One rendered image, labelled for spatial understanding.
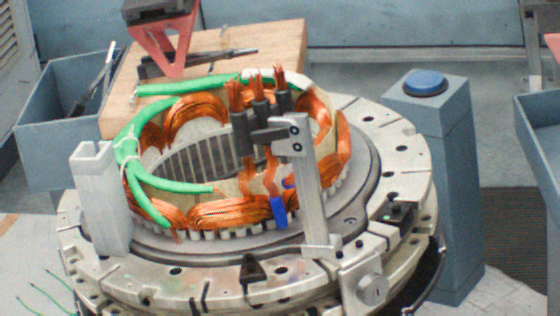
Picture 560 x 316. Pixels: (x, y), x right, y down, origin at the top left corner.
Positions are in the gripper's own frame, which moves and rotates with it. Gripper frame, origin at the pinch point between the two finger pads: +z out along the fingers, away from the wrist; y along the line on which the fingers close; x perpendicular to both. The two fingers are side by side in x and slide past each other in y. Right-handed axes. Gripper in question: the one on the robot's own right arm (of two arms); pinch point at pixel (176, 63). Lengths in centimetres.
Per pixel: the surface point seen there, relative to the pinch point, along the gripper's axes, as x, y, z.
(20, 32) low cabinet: -98, -205, 72
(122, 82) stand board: -7.1, -3.2, 2.6
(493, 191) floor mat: 33, -142, 108
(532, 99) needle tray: 35.6, 9.8, 4.1
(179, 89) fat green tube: 4.5, 18.7, -5.9
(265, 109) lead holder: 14.7, 37.4, -12.3
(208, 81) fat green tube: 7.0, 18.1, -5.9
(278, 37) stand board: 9.3, -9.1, 2.9
